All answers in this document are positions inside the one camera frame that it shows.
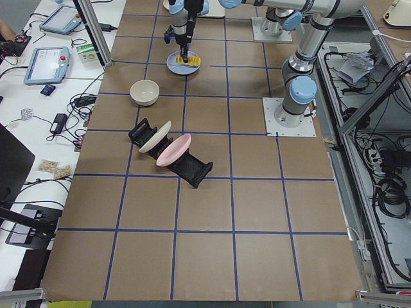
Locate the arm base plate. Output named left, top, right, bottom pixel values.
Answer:
left=251, top=17, right=293, bottom=44
left=263, top=98, right=317, bottom=138

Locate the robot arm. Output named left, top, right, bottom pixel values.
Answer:
left=164, top=0, right=209, bottom=64
left=220, top=1, right=365, bottom=128

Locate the black plate rack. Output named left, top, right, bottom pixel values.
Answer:
left=128, top=118, right=213, bottom=188

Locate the yellow spiral bread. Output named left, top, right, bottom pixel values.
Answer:
left=175, top=55, right=201, bottom=67

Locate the cream plate in rack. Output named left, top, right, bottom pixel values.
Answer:
left=139, top=121, right=171, bottom=153

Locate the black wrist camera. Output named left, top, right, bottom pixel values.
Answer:
left=164, top=25, right=175, bottom=44

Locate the green white box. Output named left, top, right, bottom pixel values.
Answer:
left=76, top=44, right=98, bottom=64

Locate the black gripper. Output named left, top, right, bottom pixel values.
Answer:
left=175, top=33, right=191, bottom=63

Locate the aluminium frame post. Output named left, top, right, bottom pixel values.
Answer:
left=73, top=0, right=113, bottom=67

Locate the white bowl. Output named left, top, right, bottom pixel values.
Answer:
left=130, top=80, right=159, bottom=106

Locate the far teach pendant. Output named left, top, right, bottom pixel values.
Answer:
left=39, top=5, right=82, bottom=35

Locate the black power adapter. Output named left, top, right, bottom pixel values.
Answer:
left=49, top=113, right=68, bottom=135

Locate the light blue plate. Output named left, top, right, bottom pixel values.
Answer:
left=166, top=51, right=200, bottom=76

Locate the brown table mat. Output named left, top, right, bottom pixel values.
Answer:
left=42, top=1, right=362, bottom=302

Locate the near teach pendant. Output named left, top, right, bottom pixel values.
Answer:
left=24, top=46, right=71, bottom=85

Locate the pink plate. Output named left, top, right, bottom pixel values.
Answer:
left=156, top=133, right=191, bottom=167

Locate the teach pendant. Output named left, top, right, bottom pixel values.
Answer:
left=24, top=46, right=71, bottom=85
left=39, top=5, right=82, bottom=35

